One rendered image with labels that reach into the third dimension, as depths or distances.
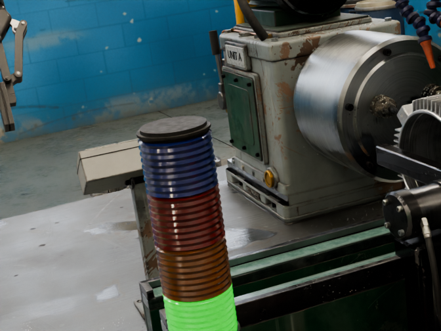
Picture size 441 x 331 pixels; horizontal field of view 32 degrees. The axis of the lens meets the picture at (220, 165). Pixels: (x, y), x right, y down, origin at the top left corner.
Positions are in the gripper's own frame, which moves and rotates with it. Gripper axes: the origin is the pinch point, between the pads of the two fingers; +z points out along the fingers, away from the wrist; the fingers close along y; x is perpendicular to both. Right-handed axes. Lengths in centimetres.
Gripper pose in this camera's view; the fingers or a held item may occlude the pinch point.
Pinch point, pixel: (4, 107)
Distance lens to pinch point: 121.3
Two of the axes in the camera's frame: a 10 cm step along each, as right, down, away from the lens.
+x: -2.2, 3.2, 9.2
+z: 2.9, 9.2, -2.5
